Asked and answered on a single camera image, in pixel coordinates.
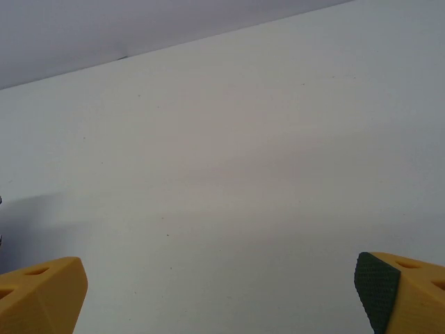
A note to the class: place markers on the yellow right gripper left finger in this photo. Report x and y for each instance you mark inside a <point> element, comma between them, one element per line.
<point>41,299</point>

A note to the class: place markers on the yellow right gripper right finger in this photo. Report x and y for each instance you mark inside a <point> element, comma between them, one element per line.
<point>410,299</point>

